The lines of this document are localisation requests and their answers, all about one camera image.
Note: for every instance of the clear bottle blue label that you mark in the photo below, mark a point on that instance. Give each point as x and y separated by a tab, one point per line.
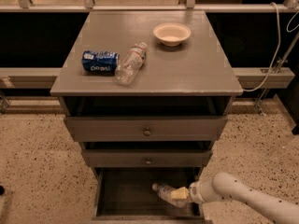
164	192

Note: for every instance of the metal railing frame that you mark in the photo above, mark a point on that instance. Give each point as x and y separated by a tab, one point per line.
37	6

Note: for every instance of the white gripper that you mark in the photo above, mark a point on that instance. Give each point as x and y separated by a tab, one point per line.
194	192

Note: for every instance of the clear bottle red label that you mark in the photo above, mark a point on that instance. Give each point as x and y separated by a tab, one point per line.
128	68

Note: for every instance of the grey middle drawer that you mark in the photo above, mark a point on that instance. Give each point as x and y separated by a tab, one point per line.
146	158

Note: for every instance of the grey wooden drawer cabinet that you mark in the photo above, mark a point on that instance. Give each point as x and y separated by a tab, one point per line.
189	80

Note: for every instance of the white paper bowl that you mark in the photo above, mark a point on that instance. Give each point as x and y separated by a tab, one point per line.
171	34

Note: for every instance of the grey top drawer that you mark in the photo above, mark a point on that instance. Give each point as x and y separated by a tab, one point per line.
145	129

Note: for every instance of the blue pepsi can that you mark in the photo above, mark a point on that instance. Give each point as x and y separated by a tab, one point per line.
101	61

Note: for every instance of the grey open bottom drawer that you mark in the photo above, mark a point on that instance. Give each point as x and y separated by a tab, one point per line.
125	196

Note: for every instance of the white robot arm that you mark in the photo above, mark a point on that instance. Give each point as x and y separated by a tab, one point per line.
225	187

